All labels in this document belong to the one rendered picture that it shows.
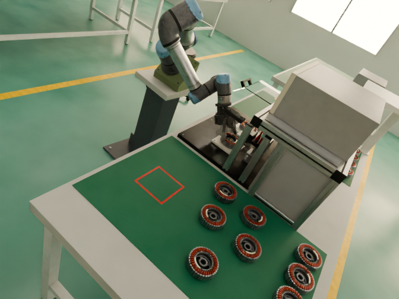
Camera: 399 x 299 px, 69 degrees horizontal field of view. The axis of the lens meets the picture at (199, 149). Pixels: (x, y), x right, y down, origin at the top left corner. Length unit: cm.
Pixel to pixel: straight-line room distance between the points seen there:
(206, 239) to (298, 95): 71
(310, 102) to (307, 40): 499
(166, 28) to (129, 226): 91
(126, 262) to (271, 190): 73
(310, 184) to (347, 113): 33
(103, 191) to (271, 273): 72
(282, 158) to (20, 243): 147
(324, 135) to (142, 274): 90
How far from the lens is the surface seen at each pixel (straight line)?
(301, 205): 139
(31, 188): 218
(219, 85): 154
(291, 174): 133
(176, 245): 111
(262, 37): 655
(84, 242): 106
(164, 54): 187
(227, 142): 158
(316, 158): 125
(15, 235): 198
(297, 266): 128
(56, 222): 110
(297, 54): 633
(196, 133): 162
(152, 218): 115
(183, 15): 149
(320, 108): 131
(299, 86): 131
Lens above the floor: 165
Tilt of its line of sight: 35 degrees down
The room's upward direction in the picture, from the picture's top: 25 degrees clockwise
